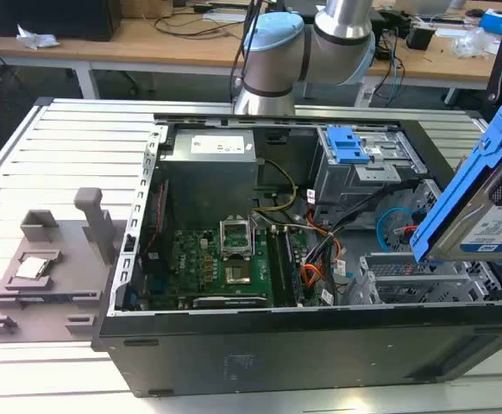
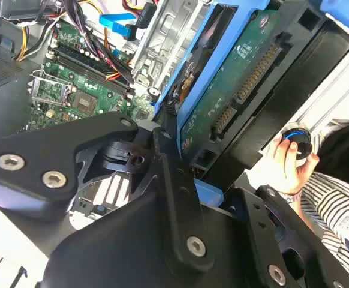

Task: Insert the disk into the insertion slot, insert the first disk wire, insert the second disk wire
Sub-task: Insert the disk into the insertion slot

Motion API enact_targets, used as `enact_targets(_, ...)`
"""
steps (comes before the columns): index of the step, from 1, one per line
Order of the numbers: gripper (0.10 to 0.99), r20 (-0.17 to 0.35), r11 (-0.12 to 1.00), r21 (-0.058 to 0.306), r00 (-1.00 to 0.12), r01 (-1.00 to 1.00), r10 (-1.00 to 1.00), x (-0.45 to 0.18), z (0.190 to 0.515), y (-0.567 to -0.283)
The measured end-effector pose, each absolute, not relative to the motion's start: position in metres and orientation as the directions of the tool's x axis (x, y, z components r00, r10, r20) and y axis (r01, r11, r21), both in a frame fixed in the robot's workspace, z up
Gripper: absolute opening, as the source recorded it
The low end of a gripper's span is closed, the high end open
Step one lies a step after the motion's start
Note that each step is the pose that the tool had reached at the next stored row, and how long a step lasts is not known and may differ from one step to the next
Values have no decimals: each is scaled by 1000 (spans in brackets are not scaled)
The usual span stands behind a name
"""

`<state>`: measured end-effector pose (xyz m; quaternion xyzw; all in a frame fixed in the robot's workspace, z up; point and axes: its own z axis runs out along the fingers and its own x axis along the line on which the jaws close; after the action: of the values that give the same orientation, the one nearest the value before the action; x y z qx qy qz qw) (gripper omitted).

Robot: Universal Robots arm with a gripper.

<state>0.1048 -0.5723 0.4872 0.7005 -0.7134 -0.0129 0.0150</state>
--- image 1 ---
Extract hard disk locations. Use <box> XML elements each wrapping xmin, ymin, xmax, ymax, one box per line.
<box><xmin>408</xmin><ymin>90</ymin><xmax>502</xmax><ymax>265</ymax></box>

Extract silver disk bay blue latch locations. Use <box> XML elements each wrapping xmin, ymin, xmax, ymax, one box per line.
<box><xmin>310</xmin><ymin>125</ymin><xmax>430</xmax><ymax>232</ymax></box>

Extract black RAM slot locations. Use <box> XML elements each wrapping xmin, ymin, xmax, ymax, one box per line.
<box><xmin>285</xmin><ymin>232</ymin><xmax>306</xmax><ymax>308</ymax></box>
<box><xmin>272</xmin><ymin>230</ymin><xmax>289</xmax><ymax>308</ymax></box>

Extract clear plastic bag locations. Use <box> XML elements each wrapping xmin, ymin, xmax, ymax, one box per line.
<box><xmin>449</xmin><ymin>28</ymin><xmax>496</xmax><ymax>60</ymax></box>

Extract blue box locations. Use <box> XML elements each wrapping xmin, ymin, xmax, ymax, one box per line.
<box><xmin>479</xmin><ymin>9</ymin><xmax>502</xmax><ymax>35</ymax></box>

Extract small black box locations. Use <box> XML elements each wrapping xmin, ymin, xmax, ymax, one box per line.
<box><xmin>405</xmin><ymin>23</ymin><xmax>436</xmax><ymax>51</ymax></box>

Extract metal CPU socket cover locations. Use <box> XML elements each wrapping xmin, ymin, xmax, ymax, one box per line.
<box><xmin>218</xmin><ymin>218</ymin><xmax>253</xmax><ymax>260</ymax></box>

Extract grey power supply unit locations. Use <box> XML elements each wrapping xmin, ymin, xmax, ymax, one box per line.
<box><xmin>159</xmin><ymin>129</ymin><xmax>260</xmax><ymax>219</ymax></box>

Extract CPU socket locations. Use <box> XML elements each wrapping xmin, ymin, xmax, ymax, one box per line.
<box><xmin>223</xmin><ymin>257</ymin><xmax>253</xmax><ymax>285</ymax></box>

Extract wooden desk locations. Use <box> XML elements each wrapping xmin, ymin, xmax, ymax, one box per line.
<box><xmin>0</xmin><ymin>0</ymin><xmax>502</xmax><ymax>92</ymax></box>

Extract black graphics card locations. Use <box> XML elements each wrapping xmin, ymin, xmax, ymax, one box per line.
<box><xmin>191</xmin><ymin>294</ymin><xmax>270</xmax><ymax>309</ymax></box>

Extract black open PC case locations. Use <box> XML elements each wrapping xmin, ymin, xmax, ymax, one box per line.
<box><xmin>90</xmin><ymin>112</ymin><xmax>502</xmax><ymax>398</ymax></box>

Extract green motherboard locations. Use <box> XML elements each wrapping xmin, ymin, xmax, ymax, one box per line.
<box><xmin>141</xmin><ymin>226</ymin><xmax>336</xmax><ymax>310</ymax></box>

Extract large black box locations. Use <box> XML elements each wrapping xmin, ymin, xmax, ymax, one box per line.
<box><xmin>0</xmin><ymin>0</ymin><xmax>122</xmax><ymax>42</ymax></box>

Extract crumpled white paper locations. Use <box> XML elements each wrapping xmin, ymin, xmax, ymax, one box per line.
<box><xmin>16</xmin><ymin>23</ymin><xmax>60</xmax><ymax>49</ymax></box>

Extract grey parts rack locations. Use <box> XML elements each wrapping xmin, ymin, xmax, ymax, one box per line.
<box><xmin>0</xmin><ymin>186</ymin><xmax>128</xmax><ymax>345</ymax></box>

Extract silver CPU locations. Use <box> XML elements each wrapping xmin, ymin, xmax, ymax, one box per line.
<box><xmin>15</xmin><ymin>256</ymin><xmax>48</xmax><ymax>280</ymax></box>

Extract hanging blue cable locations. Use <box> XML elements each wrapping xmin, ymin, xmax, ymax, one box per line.
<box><xmin>386</xmin><ymin>38</ymin><xmax>407</xmax><ymax>104</ymax></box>

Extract black wire bundle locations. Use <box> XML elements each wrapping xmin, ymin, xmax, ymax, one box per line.
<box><xmin>302</xmin><ymin>180</ymin><xmax>423</xmax><ymax>264</ymax></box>

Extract blue disk wire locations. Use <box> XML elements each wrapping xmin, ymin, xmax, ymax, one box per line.
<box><xmin>374</xmin><ymin>205</ymin><xmax>423</xmax><ymax>255</ymax></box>

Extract yellow and black wires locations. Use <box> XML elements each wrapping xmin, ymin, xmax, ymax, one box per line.
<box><xmin>252</xmin><ymin>158</ymin><xmax>298</xmax><ymax>213</ymax></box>

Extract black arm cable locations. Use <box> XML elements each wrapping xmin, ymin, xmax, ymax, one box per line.
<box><xmin>229</xmin><ymin>0</ymin><xmax>266</xmax><ymax>90</ymax></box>

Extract red orange wire loop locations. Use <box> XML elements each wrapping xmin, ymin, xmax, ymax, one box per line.
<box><xmin>300</xmin><ymin>263</ymin><xmax>321</xmax><ymax>291</ymax></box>

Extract black desk cables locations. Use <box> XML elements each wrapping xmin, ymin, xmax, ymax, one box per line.
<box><xmin>154</xmin><ymin>12</ymin><xmax>252</xmax><ymax>42</ymax></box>

